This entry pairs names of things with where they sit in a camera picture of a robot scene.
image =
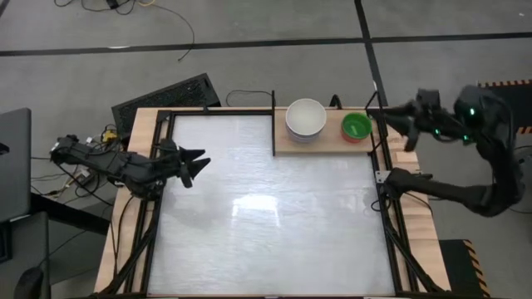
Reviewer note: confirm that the silver mounting bracket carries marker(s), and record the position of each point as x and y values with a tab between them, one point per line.
381	176

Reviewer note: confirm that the black aluminium table frame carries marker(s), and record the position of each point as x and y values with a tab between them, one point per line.
160	232

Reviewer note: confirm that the black perforated panel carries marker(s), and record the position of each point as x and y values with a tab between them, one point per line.
166	99

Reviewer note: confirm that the green bowl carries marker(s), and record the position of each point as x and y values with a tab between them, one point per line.
356	125

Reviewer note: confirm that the black desk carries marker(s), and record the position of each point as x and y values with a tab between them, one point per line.
62	212

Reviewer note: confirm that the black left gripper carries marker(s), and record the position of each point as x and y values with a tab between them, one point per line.
174	164

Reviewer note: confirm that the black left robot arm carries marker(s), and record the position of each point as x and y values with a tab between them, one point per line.
108	166

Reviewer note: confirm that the black monitor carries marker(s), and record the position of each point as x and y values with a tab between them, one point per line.
14	166

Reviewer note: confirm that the wooden shelf board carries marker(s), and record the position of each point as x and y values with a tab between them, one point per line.
332	143

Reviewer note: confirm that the orange bowl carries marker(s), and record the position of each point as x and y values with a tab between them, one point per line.
351	139

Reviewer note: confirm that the yellow connector plug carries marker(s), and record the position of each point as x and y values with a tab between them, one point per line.
109	135

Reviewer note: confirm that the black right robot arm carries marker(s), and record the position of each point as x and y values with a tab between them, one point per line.
494	145

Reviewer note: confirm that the white bowl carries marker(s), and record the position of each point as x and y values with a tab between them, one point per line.
306	116

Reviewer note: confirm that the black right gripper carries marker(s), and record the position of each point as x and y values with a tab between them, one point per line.
424	118

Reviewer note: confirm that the black computer mouse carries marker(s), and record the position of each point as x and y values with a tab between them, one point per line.
29	284

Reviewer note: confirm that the black hazard-striped floor mat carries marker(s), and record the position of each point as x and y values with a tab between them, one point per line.
515	89
461	270

